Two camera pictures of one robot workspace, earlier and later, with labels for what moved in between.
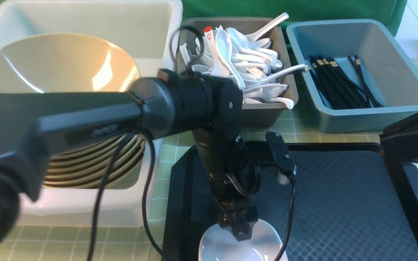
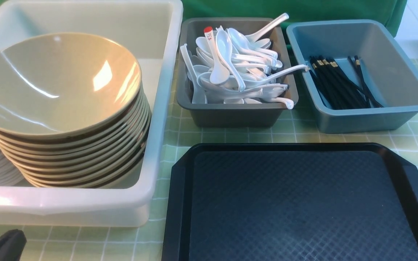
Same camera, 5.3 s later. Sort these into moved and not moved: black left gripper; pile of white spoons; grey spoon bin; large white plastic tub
Moved: black left gripper
Not moved: grey spoon bin; pile of white spoons; large white plastic tub
